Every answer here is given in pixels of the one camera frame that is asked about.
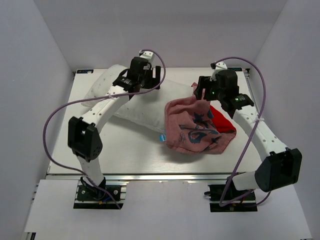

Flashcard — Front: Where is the white pillow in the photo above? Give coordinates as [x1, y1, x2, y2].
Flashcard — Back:
[84, 64, 195, 133]

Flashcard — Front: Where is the red patterned pillowcase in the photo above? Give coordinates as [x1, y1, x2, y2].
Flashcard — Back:
[164, 94, 237, 154]

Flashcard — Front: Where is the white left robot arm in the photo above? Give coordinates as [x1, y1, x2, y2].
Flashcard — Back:
[67, 51, 161, 200]

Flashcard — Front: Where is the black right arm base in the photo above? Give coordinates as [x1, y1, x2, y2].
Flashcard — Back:
[205, 183, 258, 214]

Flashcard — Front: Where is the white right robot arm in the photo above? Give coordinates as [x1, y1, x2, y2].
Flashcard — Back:
[194, 69, 302, 200]

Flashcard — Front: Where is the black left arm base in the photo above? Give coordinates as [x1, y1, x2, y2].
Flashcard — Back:
[73, 180, 127, 210]

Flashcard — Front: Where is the blue table label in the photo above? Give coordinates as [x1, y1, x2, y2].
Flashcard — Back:
[76, 69, 94, 74]
[227, 67, 243, 72]

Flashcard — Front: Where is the blue left table label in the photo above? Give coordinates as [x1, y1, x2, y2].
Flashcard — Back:
[76, 69, 94, 74]

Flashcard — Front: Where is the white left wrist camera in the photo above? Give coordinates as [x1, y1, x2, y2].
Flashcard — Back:
[139, 50, 155, 64]

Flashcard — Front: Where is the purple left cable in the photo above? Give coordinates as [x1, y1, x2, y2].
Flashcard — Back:
[42, 49, 166, 210]

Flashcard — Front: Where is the aluminium table edge rail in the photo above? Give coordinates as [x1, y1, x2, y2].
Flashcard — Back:
[47, 171, 268, 183]

